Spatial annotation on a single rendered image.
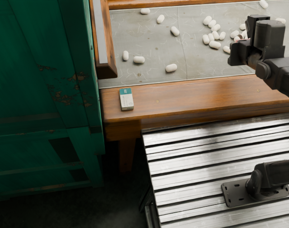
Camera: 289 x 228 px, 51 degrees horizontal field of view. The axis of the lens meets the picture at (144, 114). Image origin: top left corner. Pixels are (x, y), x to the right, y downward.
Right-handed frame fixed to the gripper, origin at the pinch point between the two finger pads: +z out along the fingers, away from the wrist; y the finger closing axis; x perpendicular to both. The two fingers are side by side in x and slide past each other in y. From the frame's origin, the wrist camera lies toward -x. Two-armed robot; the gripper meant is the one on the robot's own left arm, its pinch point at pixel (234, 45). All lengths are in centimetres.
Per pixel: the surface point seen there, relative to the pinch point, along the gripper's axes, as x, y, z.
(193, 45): 1.1, 9.8, 10.0
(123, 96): 10.0, 35.4, -7.2
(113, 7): -10.7, 34.6, 22.0
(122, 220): 87, 38, 23
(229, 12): -6.9, -6.3, 19.4
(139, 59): 3.2, 28.8, 4.8
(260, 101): 14.8, -5.5, -9.7
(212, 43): 0.6, 4.1, 7.6
